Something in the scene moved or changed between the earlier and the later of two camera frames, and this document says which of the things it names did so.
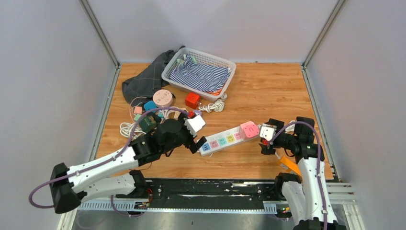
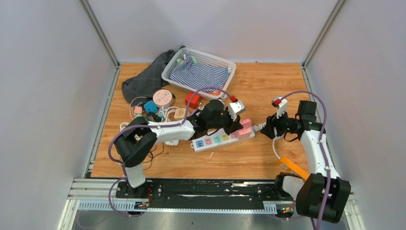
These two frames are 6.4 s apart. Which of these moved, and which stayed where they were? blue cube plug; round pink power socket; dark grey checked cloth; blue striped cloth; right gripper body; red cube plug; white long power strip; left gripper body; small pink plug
Moved: left gripper body; right gripper body; white long power strip
Stayed: small pink plug; dark grey checked cloth; blue striped cloth; blue cube plug; red cube plug; round pink power socket
